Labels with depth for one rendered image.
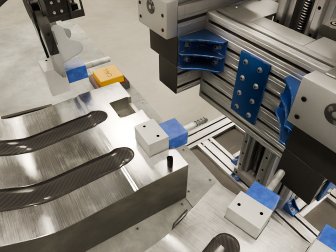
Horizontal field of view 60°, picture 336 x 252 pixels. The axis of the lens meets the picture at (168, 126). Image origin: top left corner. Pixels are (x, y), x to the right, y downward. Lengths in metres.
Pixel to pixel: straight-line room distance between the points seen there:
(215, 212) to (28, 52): 0.75
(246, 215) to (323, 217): 0.92
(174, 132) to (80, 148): 0.16
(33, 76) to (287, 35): 0.64
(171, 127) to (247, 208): 0.17
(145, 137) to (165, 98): 1.58
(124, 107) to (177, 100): 1.43
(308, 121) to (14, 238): 0.44
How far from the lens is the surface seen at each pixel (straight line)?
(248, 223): 0.42
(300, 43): 0.69
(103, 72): 0.76
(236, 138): 1.48
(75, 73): 0.59
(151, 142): 0.44
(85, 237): 0.46
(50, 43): 0.53
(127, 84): 0.75
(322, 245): 0.43
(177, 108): 1.95
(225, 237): 0.43
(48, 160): 0.50
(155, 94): 2.07
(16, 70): 0.92
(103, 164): 0.47
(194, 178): 0.55
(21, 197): 0.46
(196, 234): 0.43
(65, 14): 0.55
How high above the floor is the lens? 1.24
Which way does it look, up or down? 43 degrees down
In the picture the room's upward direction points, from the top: straight up
